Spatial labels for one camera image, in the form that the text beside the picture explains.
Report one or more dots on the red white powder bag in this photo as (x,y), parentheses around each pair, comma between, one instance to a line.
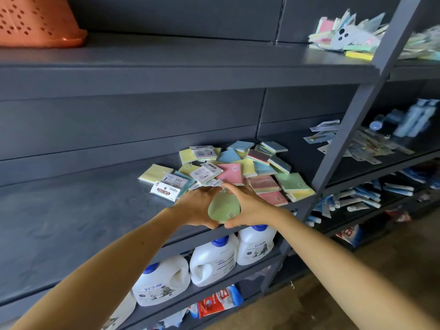
(349,235)

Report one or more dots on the pale blue white refill bag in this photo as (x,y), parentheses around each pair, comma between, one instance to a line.
(172,321)

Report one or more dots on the person's left forearm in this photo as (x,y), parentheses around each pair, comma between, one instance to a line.
(103,271)

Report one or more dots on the green sticky note pad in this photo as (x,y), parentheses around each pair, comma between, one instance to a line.
(224,208)

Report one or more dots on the pile of carded blister packets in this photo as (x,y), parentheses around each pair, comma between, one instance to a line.
(364,146)

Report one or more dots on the person's right thumb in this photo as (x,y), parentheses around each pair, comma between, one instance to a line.
(234,222)

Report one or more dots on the heap of clear-wrapped pastel packs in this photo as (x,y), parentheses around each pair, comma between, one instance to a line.
(421,46)

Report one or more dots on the person's right hand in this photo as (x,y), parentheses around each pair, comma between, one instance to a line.
(257,207)

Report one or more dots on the dark grey metal shelving unit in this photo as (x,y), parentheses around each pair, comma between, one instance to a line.
(137,75)

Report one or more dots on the pile of pastel note pads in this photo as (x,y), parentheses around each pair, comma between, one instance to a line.
(261,168)

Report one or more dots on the person's left thumb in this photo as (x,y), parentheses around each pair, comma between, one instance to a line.
(210,223)

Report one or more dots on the red white blue detergent bag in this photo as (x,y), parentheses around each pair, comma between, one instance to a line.
(220,300)

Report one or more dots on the small red packet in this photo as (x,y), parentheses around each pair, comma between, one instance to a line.
(398,215)

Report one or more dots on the row of pale blue bottles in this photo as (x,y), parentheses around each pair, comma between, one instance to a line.
(414,116)

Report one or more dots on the orange perforated plastic basket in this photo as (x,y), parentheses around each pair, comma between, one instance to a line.
(37,23)

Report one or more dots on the person's right forearm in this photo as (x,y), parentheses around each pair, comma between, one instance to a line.
(343,271)

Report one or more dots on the white detergent jug blue cap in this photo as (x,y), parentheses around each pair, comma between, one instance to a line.
(213,261)
(122,312)
(256,245)
(161,281)

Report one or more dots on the pile of white toothpaste tubes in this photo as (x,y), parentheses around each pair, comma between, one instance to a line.
(350,199)

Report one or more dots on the person's left hand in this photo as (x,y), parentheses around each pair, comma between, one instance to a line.
(192,207)

